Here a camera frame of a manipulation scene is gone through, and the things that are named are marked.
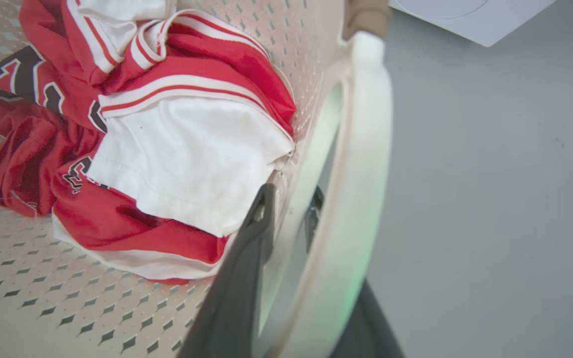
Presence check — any white washing machine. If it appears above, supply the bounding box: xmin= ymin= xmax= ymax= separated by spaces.
xmin=389 ymin=0 xmax=557 ymax=48

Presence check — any tan basket handle wrap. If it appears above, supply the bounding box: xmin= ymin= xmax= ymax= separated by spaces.
xmin=342 ymin=0 xmax=392 ymax=41

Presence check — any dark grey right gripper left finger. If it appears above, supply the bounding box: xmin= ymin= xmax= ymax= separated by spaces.
xmin=177 ymin=183 xmax=278 ymax=358

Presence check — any red and white sports jersey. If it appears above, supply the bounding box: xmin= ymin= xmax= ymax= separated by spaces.
xmin=0 ymin=0 xmax=298 ymax=285

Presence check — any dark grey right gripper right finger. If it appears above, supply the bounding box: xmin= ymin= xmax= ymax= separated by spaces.
xmin=304 ymin=187 xmax=405 ymax=358

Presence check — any white perforated plastic laundry basket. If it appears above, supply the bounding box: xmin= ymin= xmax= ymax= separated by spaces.
xmin=0 ymin=0 xmax=394 ymax=358

